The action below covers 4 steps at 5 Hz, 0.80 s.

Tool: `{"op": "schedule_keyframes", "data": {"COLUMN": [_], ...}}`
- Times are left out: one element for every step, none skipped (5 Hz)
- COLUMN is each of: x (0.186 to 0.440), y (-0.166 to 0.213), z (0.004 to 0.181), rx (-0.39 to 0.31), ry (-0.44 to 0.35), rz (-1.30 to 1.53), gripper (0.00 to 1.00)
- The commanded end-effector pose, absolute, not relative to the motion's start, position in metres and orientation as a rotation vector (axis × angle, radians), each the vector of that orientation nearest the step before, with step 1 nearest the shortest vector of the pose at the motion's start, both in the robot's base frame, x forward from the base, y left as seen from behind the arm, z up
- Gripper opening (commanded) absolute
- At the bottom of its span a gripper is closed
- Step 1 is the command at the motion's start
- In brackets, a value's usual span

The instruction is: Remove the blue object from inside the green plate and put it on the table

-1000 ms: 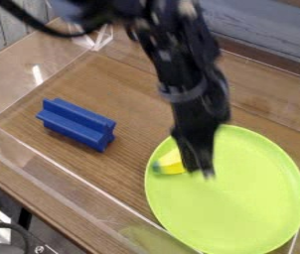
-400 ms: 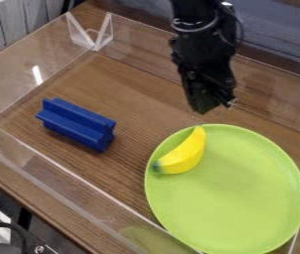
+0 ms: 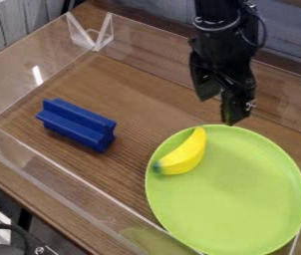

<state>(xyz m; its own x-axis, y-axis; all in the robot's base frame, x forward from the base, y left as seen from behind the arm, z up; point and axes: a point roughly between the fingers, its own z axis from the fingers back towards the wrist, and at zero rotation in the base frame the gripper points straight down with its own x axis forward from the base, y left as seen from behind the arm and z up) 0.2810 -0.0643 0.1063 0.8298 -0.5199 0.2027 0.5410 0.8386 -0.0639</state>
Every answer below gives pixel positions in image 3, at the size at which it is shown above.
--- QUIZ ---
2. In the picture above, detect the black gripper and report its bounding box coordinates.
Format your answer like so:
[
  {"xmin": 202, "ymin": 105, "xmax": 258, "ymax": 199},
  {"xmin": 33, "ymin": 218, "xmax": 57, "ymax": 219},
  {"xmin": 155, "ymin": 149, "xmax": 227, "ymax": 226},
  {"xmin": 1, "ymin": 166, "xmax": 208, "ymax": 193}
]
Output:
[{"xmin": 188, "ymin": 19, "xmax": 261, "ymax": 126}]

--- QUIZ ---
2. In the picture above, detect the blue ridged block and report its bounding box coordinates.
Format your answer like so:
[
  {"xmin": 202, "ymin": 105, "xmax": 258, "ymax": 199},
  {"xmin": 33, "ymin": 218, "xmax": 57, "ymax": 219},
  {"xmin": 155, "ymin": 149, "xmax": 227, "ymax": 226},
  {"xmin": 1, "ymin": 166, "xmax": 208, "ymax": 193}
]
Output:
[{"xmin": 36, "ymin": 99, "xmax": 117, "ymax": 152}]

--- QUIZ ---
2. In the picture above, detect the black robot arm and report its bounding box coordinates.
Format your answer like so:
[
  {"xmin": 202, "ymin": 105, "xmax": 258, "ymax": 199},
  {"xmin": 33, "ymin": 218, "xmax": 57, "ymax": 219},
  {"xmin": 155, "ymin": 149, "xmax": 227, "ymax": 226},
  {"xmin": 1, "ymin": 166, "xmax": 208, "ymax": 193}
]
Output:
[{"xmin": 188, "ymin": 0, "xmax": 266, "ymax": 126}]

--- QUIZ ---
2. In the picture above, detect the green round plate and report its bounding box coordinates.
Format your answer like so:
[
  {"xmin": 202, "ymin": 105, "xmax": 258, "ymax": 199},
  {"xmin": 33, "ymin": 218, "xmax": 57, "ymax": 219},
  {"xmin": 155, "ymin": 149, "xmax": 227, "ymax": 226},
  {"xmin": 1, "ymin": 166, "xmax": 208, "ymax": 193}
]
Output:
[{"xmin": 146, "ymin": 125, "xmax": 301, "ymax": 255}]

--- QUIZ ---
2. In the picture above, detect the yellow banana-shaped toy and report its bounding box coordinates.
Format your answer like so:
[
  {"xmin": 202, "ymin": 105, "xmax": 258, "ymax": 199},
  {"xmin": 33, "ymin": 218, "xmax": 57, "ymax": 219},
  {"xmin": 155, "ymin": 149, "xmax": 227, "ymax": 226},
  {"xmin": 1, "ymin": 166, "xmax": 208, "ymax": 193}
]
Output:
[{"xmin": 152, "ymin": 127, "xmax": 206, "ymax": 175}]

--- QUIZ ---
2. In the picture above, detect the black device with knob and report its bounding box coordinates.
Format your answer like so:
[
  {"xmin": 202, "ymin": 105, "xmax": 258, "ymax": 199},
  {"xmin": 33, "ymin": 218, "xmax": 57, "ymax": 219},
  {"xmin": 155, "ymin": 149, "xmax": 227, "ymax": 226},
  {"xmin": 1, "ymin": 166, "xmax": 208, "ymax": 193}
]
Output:
[{"xmin": 26, "ymin": 231, "xmax": 87, "ymax": 255}]

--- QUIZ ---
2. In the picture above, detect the clear acrylic barrier wall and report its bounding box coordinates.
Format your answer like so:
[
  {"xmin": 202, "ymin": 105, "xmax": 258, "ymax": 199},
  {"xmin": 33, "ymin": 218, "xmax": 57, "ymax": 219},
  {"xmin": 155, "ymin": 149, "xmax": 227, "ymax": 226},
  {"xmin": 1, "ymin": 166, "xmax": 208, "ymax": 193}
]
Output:
[{"xmin": 0, "ymin": 11, "xmax": 301, "ymax": 255}]

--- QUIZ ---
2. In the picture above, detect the black cable lower left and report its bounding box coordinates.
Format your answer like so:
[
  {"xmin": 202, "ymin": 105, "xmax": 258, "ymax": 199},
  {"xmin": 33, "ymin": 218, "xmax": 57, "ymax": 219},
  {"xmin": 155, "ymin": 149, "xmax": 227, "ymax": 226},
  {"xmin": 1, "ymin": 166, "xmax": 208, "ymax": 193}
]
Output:
[{"xmin": 0, "ymin": 222, "xmax": 31, "ymax": 255}]

